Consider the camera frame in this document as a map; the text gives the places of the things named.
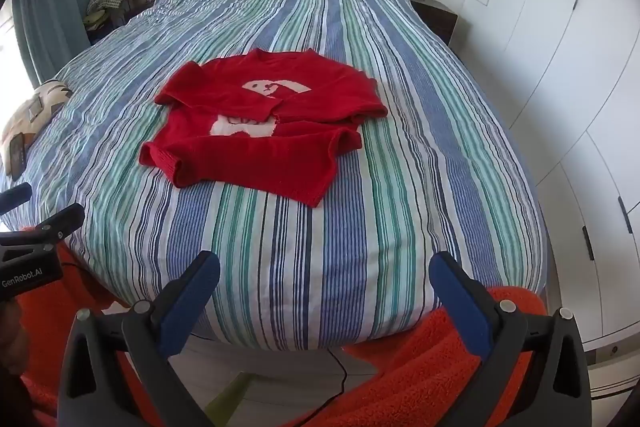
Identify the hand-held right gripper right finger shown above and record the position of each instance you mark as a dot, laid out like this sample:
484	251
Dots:
452	292

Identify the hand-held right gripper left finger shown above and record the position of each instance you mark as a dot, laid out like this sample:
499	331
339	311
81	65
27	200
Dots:
197	292

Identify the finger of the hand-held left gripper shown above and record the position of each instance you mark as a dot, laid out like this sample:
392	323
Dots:
15	197
62	222

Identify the red knit sweater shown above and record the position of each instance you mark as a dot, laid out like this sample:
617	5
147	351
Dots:
260	142

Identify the orange fleece garment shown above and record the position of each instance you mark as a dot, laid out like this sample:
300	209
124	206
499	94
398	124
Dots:
425	357

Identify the printed cushion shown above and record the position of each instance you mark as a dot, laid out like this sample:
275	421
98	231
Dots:
35	117

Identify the striped bed cover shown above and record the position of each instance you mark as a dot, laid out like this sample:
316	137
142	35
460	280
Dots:
380	187

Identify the green object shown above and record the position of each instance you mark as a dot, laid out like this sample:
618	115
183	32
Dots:
95	19

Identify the white wardrobe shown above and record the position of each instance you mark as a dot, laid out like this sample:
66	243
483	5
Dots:
550	57

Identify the dark wooden nightstand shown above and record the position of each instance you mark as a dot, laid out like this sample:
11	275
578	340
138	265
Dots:
437	17

